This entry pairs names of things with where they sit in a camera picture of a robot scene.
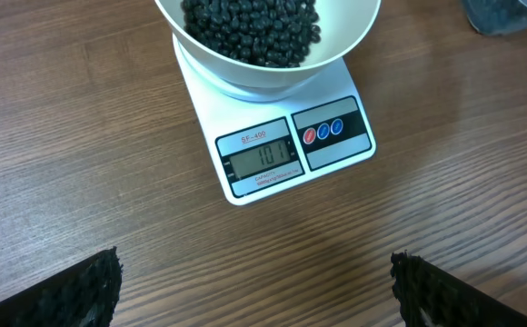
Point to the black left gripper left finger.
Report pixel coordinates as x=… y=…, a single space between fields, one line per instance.
x=84 y=294

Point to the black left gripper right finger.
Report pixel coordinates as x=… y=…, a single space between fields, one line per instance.
x=429 y=296

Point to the white digital kitchen scale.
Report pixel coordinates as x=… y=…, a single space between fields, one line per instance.
x=263 y=143

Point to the black beans in bowl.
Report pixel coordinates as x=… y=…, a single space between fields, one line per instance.
x=268 y=33

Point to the white bowl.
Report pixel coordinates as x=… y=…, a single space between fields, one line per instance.
x=343 y=23

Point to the clear plastic container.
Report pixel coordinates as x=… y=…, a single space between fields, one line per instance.
x=496 y=17

